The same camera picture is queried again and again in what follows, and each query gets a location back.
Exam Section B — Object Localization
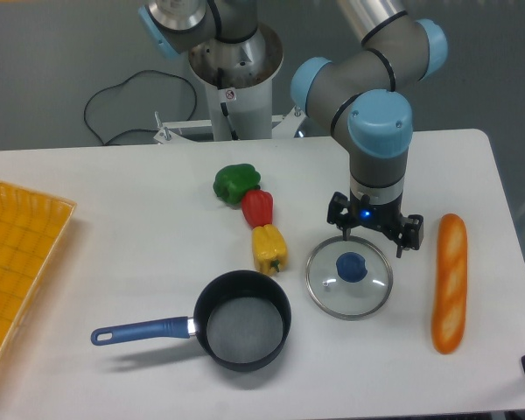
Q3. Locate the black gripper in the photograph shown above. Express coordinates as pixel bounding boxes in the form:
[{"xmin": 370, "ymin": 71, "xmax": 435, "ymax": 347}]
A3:
[{"xmin": 326, "ymin": 192, "xmax": 424, "ymax": 258}]

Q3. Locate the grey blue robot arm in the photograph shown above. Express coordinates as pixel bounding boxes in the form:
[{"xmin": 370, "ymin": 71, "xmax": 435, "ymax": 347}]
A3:
[{"xmin": 138, "ymin": 1, "xmax": 448, "ymax": 251}]

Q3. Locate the long orange baguette bread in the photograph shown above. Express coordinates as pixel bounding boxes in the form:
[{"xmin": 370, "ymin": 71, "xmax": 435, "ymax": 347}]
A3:
[{"xmin": 430, "ymin": 213, "xmax": 468, "ymax": 354}]

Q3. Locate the glass pot lid blue knob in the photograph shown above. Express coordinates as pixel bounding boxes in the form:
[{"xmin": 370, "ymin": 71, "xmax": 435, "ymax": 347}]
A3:
[{"xmin": 305, "ymin": 236, "xmax": 393, "ymax": 320}]

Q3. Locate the yellow bell pepper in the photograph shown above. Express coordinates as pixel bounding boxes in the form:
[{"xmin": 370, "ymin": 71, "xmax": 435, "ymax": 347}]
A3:
[{"xmin": 251, "ymin": 224, "xmax": 289, "ymax": 276}]

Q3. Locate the red bell pepper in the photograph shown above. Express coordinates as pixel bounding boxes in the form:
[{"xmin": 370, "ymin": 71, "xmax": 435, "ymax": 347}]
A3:
[{"xmin": 241, "ymin": 189, "xmax": 274, "ymax": 228}]

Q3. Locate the green bell pepper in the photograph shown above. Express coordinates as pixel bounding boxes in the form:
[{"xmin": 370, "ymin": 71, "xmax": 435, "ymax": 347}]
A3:
[{"xmin": 213, "ymin": 164, "xmax": 261, "ymax": 205}]

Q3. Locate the yellow woven basket tray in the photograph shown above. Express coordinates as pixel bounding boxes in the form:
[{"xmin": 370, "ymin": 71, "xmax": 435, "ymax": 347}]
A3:
[{"xmin": 0, "ymin": 180, "xmax": 77, "ymax": 359}]

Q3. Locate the black saucepan blue handle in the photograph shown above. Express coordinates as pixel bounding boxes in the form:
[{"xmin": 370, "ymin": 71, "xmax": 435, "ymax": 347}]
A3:
[{"xmin": 90, "ymin": 270, "xmax": 291, "ymax": 372}]

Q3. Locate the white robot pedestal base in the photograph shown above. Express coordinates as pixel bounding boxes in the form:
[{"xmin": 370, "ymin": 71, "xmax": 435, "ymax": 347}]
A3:
[{"xmin": 152, "ymin": 24, "xmax": 305, "ymax": 144}]

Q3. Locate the black cable on floor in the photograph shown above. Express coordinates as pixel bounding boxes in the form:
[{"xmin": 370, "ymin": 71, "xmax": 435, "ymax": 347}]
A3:
[{"xmin": 83, "ymin": 69, "xmax": 198, "ymax": 146}]

